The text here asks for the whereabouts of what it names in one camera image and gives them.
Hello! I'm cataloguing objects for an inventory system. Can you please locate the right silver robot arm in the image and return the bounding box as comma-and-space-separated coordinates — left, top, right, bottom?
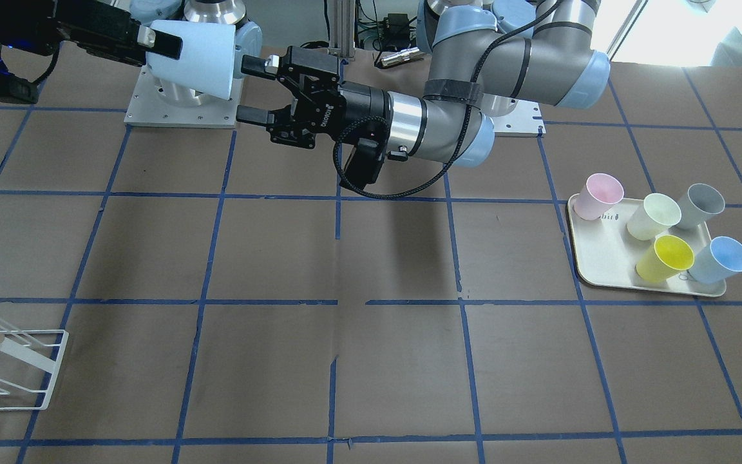
0, 1, 262, 104

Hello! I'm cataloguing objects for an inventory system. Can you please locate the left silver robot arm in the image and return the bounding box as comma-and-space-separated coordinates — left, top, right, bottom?
236, 1, 611, 176

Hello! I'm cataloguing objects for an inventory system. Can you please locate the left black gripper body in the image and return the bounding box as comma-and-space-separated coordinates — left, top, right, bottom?
268, 46, 390, 162

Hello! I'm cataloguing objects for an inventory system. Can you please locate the grey plastic cup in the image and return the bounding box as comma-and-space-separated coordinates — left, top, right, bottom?
676, 183, 725, 229

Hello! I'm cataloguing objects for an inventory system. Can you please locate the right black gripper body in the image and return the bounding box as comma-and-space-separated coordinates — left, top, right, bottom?
0, 1, 142, 104

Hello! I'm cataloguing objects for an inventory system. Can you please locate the light blue plastic cup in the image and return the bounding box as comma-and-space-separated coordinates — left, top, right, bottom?
146, 20, 236, 100

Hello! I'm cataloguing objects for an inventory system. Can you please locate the aluminium frame post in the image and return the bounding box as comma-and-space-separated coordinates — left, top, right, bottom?
326, 0, 358, 61

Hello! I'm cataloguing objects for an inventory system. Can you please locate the yellow plastic cup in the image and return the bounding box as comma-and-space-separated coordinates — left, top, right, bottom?
635, 235, 695, 283

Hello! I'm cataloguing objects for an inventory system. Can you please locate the pink plastic cup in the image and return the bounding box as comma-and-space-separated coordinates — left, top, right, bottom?
573, 173, 625, 220

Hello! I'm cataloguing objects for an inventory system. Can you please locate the cream plastic tray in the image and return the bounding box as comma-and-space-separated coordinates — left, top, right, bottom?
567, 195, 727, 297

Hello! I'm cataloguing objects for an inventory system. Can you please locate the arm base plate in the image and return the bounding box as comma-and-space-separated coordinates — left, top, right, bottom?
124, 66, 243, 129
491, 96, 547, 137

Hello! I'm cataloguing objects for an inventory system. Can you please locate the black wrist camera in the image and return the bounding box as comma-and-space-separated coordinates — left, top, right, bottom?
339, 138, 384, 189

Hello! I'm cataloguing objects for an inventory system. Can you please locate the pale green plastic cup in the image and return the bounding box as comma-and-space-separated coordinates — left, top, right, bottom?
626, 193, 682, 240

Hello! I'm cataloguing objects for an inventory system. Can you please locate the white wire cup rack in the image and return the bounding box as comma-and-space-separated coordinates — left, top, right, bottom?
0, 317, 70, 411

